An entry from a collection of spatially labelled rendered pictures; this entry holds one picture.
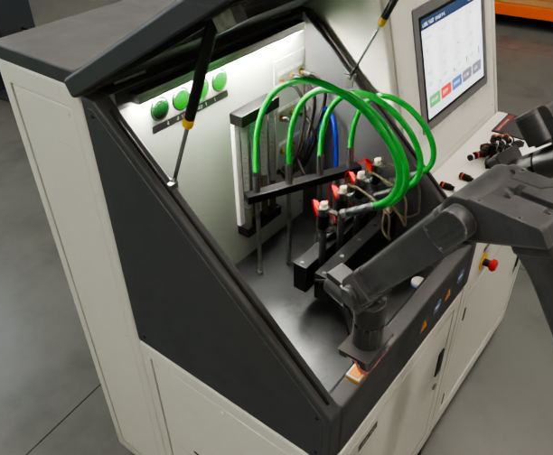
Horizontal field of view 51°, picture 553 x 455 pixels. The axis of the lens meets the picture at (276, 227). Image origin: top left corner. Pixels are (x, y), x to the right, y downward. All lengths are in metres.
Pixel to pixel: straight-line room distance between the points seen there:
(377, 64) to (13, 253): 2.32
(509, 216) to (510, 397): 1.93
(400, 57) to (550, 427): 1.52
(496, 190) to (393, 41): 0.93
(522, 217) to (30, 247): 2.92
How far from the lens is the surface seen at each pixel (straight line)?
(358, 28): 1.52
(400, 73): 1.56
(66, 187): 1.37
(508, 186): 0.65
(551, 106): 1.10
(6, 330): 2.87
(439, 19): 1.73
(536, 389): 2.56
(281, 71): 1.51
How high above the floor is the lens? 1.89
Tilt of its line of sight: 37 degrees down
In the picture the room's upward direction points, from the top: 1 degrees counter-clockwise
